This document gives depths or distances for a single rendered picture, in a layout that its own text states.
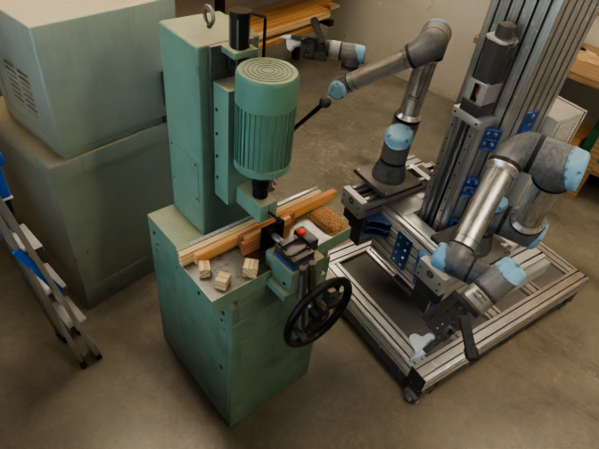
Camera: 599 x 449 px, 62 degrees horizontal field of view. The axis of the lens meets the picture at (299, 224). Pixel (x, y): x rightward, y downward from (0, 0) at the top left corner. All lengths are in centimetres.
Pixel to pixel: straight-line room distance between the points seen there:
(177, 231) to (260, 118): 70
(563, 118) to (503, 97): 33
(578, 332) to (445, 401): 96
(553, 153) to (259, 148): 81
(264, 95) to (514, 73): 95
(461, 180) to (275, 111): 95
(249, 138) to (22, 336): 171
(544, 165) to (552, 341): 165
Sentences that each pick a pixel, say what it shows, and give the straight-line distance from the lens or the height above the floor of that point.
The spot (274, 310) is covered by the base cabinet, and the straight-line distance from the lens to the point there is 182.
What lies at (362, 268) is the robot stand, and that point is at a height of 21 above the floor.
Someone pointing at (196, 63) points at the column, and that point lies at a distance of 150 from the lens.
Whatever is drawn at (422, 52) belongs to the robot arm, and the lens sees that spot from 198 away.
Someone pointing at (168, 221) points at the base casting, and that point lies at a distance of 195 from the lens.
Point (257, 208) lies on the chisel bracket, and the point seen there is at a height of 106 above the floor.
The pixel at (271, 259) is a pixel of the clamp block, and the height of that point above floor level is 94.
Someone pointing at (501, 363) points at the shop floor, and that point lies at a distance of 281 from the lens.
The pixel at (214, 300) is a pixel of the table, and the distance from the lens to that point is 154.
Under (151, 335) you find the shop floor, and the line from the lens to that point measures 260.
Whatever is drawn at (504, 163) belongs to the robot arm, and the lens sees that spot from 152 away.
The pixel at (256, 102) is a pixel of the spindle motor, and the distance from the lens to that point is 135.
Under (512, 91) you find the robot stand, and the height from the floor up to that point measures 136.
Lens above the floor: 209
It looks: 42 degrees down
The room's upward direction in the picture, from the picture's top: 8 degrees clockwise
